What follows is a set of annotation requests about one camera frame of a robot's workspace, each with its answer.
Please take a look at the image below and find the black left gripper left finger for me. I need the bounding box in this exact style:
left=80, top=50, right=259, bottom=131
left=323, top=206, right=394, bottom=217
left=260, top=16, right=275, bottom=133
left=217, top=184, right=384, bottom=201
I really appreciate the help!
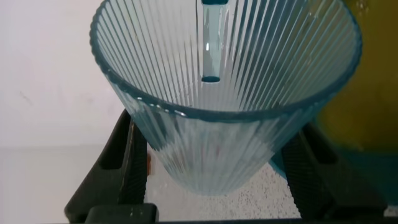
left=64, top=108, right=149, bottom=223

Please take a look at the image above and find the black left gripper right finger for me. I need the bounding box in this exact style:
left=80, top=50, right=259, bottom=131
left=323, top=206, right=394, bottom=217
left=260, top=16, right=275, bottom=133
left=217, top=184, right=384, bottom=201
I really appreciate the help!
left=281, top=123, right=388, bottom=220

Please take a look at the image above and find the clear blue ribbed cup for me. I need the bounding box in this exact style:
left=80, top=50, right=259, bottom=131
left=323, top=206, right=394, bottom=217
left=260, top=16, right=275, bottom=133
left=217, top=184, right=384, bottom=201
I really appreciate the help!
left=89, top=0, right=363, bottom=197

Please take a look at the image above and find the yellow orange juice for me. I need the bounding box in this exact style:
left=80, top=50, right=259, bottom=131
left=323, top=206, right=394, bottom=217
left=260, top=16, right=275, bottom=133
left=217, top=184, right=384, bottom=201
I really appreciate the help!
left=316, top=0, right=398, bottom=153

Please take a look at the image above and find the dark teal plastic tray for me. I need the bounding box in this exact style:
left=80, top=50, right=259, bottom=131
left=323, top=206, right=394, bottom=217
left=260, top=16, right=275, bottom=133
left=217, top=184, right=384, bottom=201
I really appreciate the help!
left=269, top=0, right=398, bottom=206

